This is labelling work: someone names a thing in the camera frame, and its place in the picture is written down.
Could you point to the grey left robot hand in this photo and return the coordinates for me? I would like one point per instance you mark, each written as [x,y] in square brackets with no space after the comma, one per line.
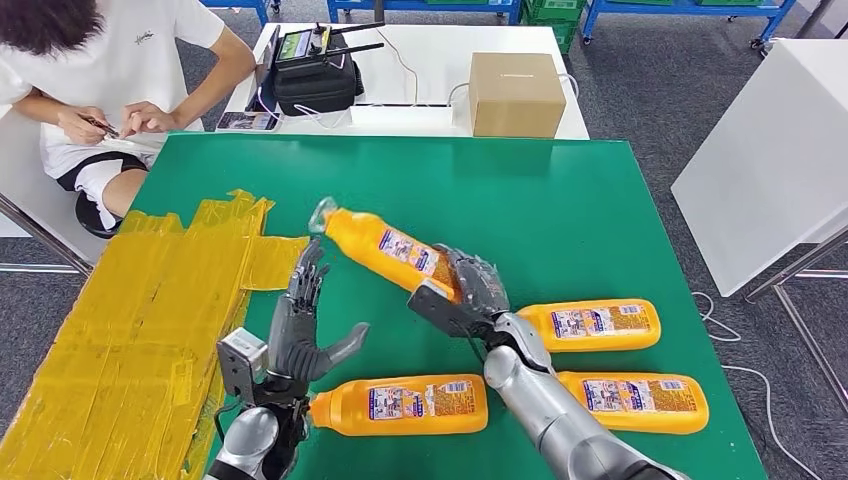
[295,338]

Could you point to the black remote controller with antennas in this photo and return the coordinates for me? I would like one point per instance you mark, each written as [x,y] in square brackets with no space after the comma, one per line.
[299,45]

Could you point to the black bag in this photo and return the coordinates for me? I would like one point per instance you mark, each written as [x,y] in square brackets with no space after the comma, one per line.
[318,86]

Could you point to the black stool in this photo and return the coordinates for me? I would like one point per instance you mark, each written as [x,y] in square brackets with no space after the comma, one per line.
[99,222]

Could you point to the small dark handheld object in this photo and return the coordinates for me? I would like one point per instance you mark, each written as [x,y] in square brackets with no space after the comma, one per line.
[102,126]

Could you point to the green plastic crate stack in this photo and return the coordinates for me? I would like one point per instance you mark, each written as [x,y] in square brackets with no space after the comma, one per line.
[553,13]

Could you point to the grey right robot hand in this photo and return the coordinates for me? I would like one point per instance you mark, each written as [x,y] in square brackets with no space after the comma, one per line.
[480,285]

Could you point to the white table metal legs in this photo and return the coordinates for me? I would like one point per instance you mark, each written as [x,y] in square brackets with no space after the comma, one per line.
[26,212]
[762,166]

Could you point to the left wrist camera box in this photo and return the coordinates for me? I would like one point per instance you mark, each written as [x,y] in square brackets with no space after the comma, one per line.
[242,361]

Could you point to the blue shelf rack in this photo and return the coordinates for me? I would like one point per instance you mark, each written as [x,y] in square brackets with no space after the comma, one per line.
[689,8]
[424,6]
[264,10]

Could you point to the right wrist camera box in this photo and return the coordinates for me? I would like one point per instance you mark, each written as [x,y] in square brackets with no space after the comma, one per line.
[444,314]

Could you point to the smartphone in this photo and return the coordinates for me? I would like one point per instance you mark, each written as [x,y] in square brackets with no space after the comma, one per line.
[246,120]

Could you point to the person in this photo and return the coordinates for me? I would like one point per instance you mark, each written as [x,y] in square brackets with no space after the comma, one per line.
[99,60]

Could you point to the yellow taped cardboard sheet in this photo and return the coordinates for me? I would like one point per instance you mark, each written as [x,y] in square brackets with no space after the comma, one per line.
[132,331]

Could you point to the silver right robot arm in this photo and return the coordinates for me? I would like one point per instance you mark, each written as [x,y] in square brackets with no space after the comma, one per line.
[550,411]

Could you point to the brown cardboard box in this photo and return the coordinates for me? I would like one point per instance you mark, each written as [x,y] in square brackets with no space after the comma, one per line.
[517,96]

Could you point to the white desk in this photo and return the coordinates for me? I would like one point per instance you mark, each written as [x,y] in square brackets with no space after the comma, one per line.
[450,43]

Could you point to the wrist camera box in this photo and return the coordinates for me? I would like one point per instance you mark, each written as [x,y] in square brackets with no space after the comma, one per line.
[242,361]
[444,314]

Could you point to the orange detergent bottle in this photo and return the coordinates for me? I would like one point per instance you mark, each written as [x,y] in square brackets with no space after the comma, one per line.
[596,326]
[411,405]
[642,404]
[371,242]

